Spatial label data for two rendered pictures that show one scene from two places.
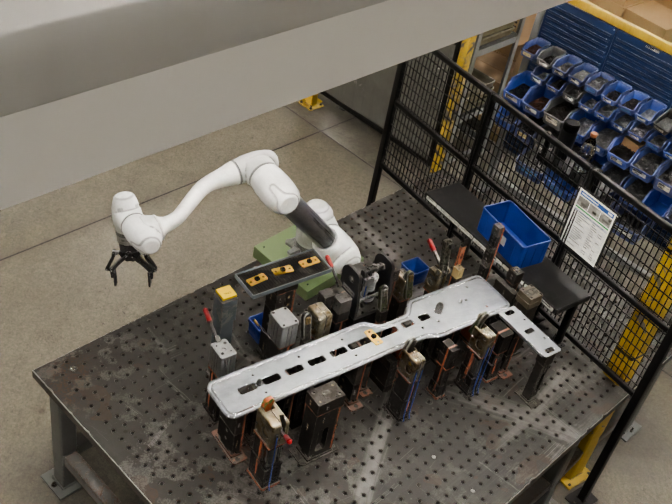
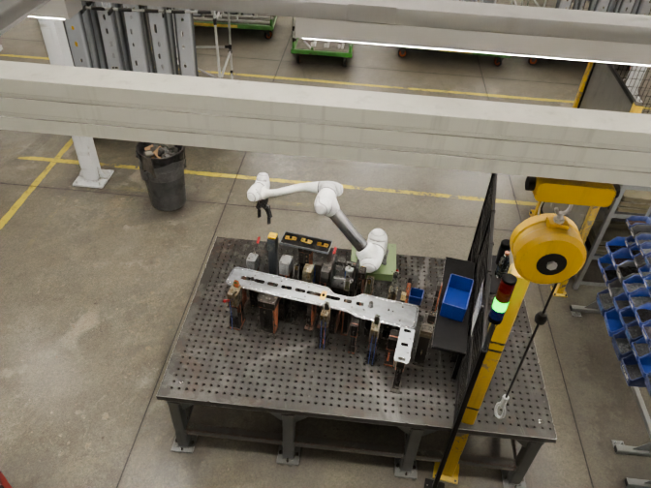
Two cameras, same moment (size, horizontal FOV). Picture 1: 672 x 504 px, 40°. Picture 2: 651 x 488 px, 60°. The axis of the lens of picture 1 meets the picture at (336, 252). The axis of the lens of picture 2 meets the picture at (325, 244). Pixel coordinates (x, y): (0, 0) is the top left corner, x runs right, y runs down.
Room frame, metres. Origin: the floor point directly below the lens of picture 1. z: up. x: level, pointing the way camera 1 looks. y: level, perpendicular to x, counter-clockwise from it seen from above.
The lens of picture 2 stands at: (1.07, -2.47, 3.87)
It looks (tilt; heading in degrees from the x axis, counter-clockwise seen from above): 41 degrees down; 55
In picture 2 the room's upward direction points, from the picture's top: 3 degrees clockwise
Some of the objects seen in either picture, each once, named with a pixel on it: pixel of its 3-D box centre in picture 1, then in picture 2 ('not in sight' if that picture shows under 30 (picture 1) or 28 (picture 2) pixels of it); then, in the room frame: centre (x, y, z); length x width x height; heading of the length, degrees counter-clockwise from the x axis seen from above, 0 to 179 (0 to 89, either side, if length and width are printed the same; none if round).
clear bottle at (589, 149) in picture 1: (586, 152); (503, 263); (3.46, -0.97, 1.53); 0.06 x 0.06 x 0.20
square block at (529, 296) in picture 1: (519, 321); (422, 345); (3.04, -0.85, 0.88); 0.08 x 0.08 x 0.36; 42
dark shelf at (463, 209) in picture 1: (503, 243); (454, 302); (3.39, -0.74, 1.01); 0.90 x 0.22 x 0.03; 42
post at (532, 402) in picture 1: (537, 374); (398, 373); (2.77, -0.93, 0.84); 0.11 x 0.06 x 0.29; 42
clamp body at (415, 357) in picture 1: (405, 383); (324, 327); (2.55, -0.38, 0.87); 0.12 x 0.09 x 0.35; 42
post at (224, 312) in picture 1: (221, 336); (273, 259); (2.55, 0.37, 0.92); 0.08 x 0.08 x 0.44; 42
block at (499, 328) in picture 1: (492, 351); (391, 348); (2.86, -0.74, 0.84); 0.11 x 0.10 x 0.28; 42
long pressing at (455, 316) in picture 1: (370, 341); (320, 295); (2.62, -0.20, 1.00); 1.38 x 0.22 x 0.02; 132
